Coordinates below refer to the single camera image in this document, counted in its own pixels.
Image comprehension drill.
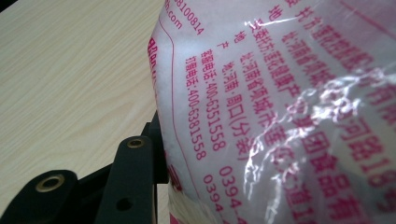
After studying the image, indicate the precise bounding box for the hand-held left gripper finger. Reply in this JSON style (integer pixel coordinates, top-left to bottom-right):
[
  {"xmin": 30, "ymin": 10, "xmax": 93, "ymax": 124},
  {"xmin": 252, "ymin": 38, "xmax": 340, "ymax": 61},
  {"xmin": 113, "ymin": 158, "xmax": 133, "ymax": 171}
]
[{"xmin": 94, "ymin": 111, "xmax": 170, "ymax": 224}]

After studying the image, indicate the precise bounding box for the pink printed plastic bag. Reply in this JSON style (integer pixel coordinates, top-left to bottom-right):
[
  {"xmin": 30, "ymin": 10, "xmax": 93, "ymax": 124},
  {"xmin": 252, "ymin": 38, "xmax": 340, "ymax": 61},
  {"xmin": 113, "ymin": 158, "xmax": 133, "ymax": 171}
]
[{"xmin": 147, "ymin": 0, "xmax": 396, "ymax": 224}]

